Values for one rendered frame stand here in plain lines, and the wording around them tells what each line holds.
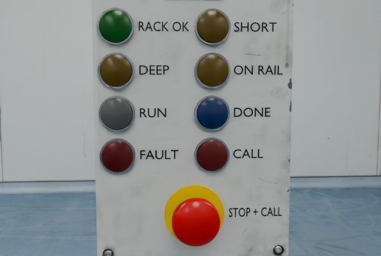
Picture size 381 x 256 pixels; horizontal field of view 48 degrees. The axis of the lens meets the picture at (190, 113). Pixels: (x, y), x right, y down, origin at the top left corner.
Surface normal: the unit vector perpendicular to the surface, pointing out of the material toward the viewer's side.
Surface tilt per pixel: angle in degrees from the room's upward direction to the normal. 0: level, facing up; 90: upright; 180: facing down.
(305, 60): 90
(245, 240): 90
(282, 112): 90
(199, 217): 85
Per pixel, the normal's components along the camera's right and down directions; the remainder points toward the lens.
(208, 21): 0.03, 0.05
